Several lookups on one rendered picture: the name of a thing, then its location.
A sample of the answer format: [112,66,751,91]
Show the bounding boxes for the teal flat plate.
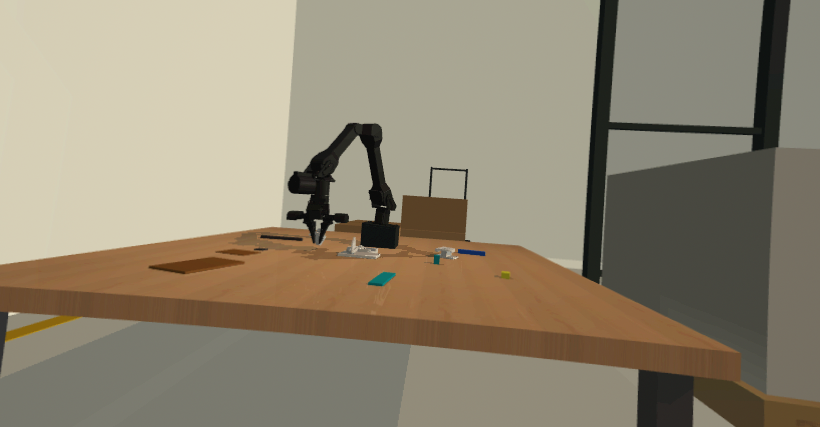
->
[368,272,396,286]

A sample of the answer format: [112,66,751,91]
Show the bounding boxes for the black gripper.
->
[286,195,349,244]

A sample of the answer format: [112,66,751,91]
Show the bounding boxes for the blue rectangular bar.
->
[458,249,485,256]

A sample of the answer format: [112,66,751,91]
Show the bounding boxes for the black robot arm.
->
[287,123,397,226]

